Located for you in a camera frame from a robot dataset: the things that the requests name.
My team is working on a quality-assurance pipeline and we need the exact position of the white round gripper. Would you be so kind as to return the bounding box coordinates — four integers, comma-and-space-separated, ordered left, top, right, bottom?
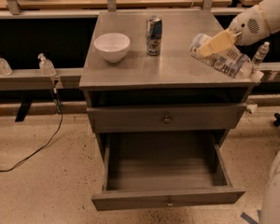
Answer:
197, 5, 270, 58

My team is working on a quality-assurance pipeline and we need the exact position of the clear plastic water bottle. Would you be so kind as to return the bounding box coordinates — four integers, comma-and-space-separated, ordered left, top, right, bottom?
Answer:
189, 34, 264, 83

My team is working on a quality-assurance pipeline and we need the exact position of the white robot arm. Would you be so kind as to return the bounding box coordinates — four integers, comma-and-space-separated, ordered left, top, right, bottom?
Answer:
198, 0, 280, 224

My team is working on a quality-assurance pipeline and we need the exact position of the small water bottle on ledge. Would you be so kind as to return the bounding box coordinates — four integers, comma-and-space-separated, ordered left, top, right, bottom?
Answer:
252, 41, 270, 66

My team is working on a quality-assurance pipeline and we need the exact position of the closed grey upper drawer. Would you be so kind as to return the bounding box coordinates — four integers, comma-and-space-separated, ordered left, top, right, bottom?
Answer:
87, 103, 245, 133

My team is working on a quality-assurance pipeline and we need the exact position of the grey wooden drawer cabinet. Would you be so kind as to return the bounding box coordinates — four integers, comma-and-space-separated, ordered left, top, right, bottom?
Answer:
79, 10, 256, 154

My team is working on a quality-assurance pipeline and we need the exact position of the open grey lower drawer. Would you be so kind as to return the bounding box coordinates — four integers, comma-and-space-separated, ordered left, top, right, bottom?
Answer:
91, 131, 245, 211

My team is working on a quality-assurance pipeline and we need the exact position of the clear pump bottle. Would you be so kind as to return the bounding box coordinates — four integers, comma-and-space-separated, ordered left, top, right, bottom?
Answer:
0, 57, 12, 76
38, 53, 56, 77

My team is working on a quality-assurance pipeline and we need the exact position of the clear pump bottle far left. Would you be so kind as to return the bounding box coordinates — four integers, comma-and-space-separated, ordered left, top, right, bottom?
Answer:
0, 57, 12, 76

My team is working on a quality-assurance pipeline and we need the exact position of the blue silver drink can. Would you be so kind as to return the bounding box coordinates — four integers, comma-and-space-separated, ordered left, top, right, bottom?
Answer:
146, 15, 162, 56

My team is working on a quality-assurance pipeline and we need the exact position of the white ceramic bowl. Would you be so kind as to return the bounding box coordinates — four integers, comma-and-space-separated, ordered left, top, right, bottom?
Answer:
94, 33, 131, 63

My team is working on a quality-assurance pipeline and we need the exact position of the grey metal ledge rail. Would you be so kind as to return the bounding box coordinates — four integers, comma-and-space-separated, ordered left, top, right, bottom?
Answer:
0, 68, 82, 91

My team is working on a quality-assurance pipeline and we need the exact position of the black floor cable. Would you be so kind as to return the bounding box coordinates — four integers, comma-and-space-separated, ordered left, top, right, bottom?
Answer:
0, 77, 64, 175

